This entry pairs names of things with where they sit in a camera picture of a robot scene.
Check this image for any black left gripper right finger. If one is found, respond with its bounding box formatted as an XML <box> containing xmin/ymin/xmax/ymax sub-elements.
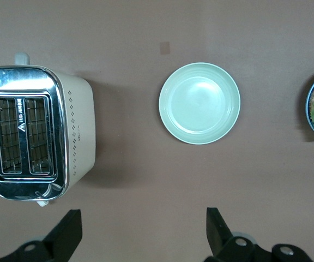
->
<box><xmin>203</xmin><ymin>207</ymin><xmax>314</xmax><ymax>262</ymax></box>

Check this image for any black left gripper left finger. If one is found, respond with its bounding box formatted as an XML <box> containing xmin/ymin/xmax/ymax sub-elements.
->
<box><xmin>0</xmin><ymin>209</ymin><xmax>83</xmax><ymax>262</ymax></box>

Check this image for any mint green round plate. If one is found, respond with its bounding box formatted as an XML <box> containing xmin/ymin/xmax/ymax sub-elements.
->
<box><xmin>158</xmin><ymin>62</ymin><xmax>241</xmax><ymax>146</ymax></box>

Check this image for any beige chrome toaster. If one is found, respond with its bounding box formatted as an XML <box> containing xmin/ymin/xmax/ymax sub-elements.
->
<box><xmin>0</xmin><ymin>52</ymin><xmax>96</xmax><ymax>209</ymax></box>

